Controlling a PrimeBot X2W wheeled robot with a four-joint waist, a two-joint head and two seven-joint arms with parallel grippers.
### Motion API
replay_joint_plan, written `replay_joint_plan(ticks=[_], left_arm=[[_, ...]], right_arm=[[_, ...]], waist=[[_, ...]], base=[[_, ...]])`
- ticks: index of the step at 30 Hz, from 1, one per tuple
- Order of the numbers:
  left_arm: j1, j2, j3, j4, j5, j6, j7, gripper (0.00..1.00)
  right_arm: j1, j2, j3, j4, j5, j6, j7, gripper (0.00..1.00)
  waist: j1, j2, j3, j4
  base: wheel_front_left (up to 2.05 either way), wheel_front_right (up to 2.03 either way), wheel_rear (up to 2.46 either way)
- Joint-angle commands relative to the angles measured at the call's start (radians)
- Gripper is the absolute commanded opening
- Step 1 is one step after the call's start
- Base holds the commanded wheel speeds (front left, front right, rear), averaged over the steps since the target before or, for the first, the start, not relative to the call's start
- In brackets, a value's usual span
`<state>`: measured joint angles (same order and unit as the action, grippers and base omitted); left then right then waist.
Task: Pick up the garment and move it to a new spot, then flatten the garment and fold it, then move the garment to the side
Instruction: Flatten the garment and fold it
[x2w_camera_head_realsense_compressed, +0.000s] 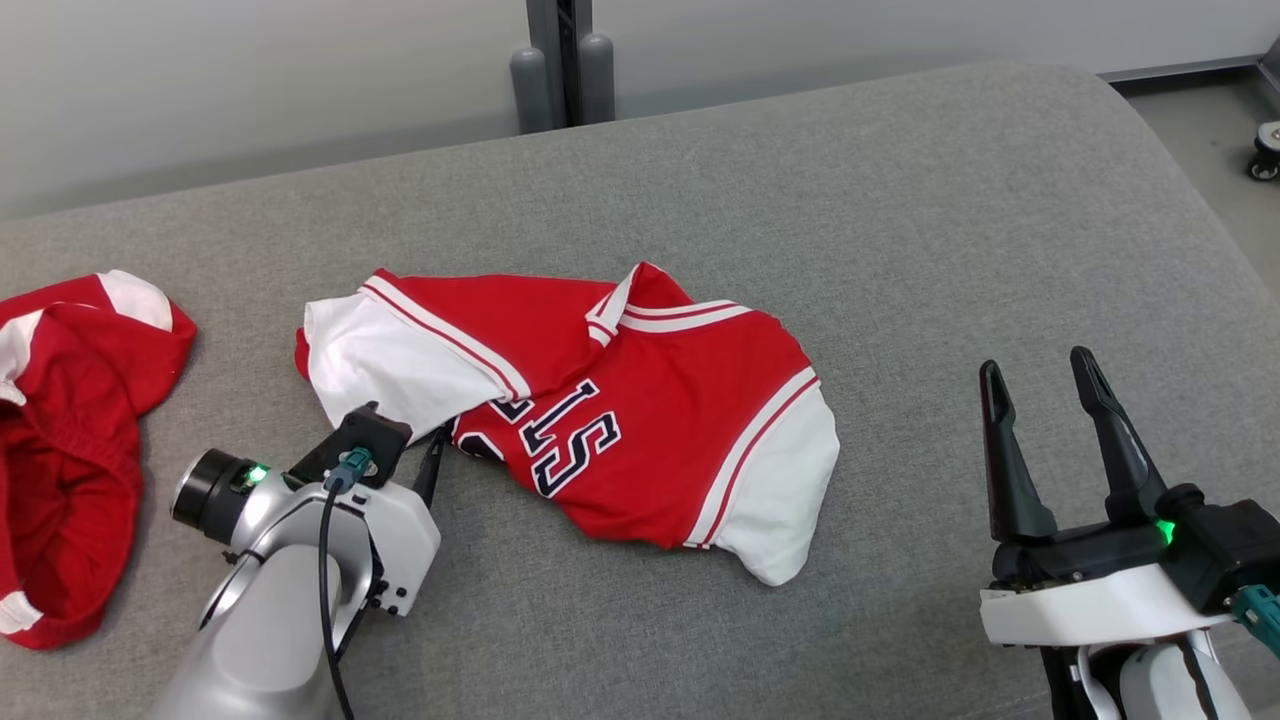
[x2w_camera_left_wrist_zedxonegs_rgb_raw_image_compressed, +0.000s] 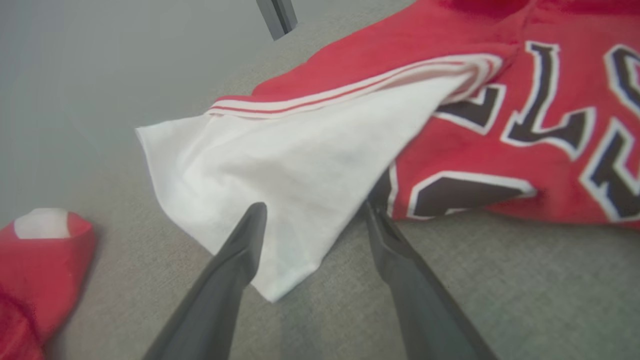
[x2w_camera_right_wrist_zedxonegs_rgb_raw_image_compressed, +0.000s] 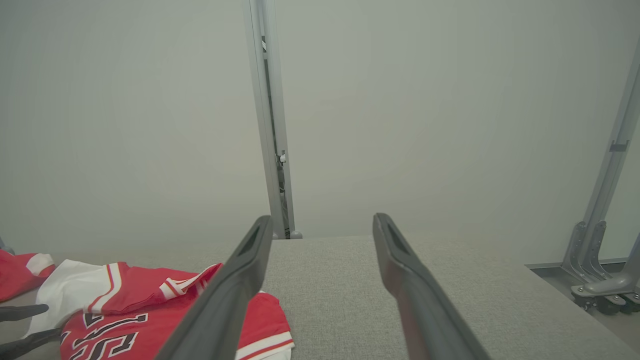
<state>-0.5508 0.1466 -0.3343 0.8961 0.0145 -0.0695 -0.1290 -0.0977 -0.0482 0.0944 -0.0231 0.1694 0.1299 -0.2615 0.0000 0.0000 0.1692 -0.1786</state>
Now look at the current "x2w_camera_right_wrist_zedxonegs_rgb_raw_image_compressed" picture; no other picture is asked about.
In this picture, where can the red white basketball jersey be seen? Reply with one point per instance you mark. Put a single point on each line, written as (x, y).
(140, 285)

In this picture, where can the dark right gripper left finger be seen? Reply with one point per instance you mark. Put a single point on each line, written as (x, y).
(225, 300)

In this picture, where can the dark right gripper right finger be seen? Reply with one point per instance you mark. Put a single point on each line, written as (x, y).
(425, 310)

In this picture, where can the red shorts with white stripes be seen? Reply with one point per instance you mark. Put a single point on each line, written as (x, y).
(17, 275)

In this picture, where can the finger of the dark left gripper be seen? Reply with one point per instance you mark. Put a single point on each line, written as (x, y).
(22, 312)
(30, 344)

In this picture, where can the grey partition stand with castors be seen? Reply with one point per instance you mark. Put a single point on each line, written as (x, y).
(607, 175)

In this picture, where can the grey partition joint post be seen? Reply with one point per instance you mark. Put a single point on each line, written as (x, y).
(257, 100)

